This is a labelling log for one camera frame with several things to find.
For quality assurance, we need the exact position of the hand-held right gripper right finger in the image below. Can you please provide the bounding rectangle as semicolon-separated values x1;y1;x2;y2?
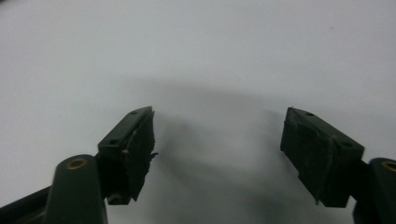
279;106;370;208

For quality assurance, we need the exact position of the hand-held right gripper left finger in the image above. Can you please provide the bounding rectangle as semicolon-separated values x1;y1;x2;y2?
97;105;159;206

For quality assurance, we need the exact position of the white table mat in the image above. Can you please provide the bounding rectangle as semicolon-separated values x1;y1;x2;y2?
0;0;396;224

